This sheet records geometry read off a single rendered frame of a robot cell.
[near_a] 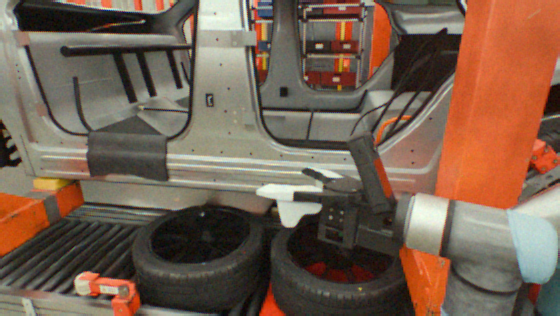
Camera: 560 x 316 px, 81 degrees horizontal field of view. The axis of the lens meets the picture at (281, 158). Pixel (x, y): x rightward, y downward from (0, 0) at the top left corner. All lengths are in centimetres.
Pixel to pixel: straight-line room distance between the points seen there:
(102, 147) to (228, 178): 67
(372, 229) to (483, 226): 13
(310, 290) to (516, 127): 92
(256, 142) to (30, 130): 119
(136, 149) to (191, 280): 69
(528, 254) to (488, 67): 55
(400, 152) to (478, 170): 57
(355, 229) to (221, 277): 113
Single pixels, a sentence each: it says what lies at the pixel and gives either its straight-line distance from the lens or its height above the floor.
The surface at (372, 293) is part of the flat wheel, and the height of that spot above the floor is 50.
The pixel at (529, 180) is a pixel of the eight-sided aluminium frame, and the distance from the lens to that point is 141.
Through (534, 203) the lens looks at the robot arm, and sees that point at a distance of 59.
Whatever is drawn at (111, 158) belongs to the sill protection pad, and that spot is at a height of 89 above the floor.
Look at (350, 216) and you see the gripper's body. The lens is 46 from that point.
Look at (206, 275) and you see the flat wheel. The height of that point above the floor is 49.
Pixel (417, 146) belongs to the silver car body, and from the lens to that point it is 150.
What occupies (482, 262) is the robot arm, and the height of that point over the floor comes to 120.
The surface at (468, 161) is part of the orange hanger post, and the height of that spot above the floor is 115.
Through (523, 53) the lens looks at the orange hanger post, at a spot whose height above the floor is 141.
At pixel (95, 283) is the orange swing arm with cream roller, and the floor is 49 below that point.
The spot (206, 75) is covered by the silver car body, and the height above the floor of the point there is 130.
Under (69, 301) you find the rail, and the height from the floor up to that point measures 39.
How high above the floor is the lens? 144
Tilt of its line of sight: 20 degrees down
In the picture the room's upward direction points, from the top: straight up
